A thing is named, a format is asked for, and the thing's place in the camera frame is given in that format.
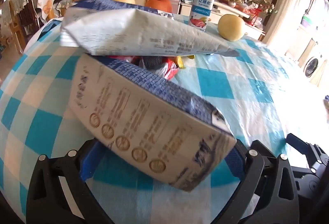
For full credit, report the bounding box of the blue white milk carton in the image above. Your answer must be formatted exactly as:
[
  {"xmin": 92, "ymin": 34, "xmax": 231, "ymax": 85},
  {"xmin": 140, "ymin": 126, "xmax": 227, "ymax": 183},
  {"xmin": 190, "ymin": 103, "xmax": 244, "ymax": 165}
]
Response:
[{"xmin": 69, "ymin": 54, "xmax": 237, "ymax": 192}]

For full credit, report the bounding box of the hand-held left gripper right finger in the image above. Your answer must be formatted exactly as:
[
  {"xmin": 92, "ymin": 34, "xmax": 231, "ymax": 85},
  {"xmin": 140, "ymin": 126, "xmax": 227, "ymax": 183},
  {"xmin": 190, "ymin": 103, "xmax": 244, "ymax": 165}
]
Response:
[{"xmin": 217, "ymin": 138, "xmax": 300, "ymax": 224}]

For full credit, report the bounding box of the blue checkered tablecloth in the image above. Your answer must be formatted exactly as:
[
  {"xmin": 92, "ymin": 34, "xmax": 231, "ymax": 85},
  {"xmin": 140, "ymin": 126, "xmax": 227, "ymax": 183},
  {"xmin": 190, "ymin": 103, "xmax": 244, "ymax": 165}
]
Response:
[{"xmin": 0, "ymin": 12, "xmax": 329, "ymax": 224}]

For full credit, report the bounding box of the red apple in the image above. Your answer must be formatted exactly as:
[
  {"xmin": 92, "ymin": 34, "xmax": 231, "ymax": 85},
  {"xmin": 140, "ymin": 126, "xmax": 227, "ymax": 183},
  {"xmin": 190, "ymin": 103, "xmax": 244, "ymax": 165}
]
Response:
[{"xmin": 145, "ymin": 0, "xmax": 173, "ymax": 12}]

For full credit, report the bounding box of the artificial flower arrangement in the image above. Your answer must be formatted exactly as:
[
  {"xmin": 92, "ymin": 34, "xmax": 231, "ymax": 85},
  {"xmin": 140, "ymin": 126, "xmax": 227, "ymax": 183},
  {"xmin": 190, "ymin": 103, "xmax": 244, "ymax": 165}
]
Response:
[{"xmin": 240, "ymin": 0, "xmax": 275, "ymax": 26}]

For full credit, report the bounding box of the cream curtain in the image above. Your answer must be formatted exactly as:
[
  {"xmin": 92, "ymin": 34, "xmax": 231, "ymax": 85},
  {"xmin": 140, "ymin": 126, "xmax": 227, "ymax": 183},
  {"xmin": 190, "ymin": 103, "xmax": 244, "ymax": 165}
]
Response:
[{"xmin": 262, "ymin": 0, "xmax": 313, "ymax": 44}]

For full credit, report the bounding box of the pink storage box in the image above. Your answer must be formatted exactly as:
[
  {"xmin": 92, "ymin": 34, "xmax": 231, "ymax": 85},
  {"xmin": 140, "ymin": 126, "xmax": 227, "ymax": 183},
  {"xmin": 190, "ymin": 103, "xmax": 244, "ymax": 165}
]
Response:
[{"xmin": 168, "ymin": 0, "xmax": 182, "ymax": 15}]

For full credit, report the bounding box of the yellow snack packet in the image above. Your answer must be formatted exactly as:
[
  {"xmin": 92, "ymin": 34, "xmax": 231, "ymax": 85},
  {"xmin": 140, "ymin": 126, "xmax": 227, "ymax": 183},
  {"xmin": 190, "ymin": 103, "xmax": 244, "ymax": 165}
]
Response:
[{"xmin": 175, "ymin": 54, "xmax": 196, "ymax": 70}]

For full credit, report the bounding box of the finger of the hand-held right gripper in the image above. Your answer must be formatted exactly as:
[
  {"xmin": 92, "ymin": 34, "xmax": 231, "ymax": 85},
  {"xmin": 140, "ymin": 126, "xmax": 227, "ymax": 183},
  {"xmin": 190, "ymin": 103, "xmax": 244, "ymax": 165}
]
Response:
[
  {"xmin": 285, "ymin": 133, "xmax": 329, "ymax": 172},
  {"xmin": 293, "ymin": 171, "xmax": 329, "ymax": 214}
]

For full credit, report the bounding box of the white washing machine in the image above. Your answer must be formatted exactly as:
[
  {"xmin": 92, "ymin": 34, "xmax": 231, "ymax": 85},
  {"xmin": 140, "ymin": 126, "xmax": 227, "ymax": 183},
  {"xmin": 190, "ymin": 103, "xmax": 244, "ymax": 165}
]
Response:
[{"xmin": 298, "ymin": 36, "xmax": 326, "ymax": 86}]

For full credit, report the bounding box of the small yellow pear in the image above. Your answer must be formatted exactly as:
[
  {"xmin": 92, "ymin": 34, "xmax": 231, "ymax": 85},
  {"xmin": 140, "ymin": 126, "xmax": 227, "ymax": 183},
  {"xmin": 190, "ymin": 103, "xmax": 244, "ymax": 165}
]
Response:
[{"xmin": 218, "ymin": 14, "xmax": 246, "ymax": 42}]

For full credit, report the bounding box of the white yogurt bottle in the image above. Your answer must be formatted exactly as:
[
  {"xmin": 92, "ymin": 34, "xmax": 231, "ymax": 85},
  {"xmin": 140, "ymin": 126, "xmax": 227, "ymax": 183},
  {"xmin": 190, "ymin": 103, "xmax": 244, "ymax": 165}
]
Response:
[{"xmin": 188, "ymin": 0, "xmax": 216, "ymax": 32}]

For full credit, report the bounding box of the red snack wrapper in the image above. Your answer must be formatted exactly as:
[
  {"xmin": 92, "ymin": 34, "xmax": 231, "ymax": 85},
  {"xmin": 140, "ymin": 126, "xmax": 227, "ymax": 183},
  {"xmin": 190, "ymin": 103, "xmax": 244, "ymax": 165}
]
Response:
[{"xmin": 154, "ymin": 56, "xmax": 180, "ymax": 81}]

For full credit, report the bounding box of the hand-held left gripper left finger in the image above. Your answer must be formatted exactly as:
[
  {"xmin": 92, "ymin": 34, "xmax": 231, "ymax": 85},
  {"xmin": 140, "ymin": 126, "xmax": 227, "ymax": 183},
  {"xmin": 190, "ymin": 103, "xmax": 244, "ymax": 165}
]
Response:
[{"xmin": 26, "ymin": 139, "xmax": 116, "ymax": 224}]

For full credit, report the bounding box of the white and blue paper bag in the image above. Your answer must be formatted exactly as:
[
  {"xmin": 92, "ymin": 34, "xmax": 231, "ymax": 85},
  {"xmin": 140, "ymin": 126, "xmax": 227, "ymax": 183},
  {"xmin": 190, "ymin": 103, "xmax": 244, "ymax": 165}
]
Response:
[{"xmin": 60, "ymin": 0, "xmax": 241, "ymax": 58}]

